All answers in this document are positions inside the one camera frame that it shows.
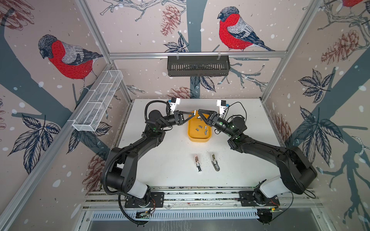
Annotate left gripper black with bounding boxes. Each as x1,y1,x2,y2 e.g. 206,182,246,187
158,113,194,131

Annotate yellow plastic tray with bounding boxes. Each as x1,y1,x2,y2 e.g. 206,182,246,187
188,111,212,142

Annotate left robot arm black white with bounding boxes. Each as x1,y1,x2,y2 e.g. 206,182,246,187
100,110,196,206

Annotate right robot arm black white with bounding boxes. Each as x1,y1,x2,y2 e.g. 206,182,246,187
198,109,318,206

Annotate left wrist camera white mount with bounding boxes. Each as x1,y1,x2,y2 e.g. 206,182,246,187
168,97,181,113

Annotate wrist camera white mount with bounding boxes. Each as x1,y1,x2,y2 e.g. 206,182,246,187
168,97,181,113
216,100,228,115

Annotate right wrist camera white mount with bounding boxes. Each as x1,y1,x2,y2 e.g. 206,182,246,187
216,100,228,115

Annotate black wall basket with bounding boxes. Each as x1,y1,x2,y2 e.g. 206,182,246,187
167,55,231,77

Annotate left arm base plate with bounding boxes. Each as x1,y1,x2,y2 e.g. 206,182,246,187
124,192,164,208

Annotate white wire mesh shelf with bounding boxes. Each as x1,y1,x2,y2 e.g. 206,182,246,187
72,70,123,132

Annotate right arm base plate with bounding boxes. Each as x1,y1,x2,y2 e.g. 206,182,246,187
238,191,280,207

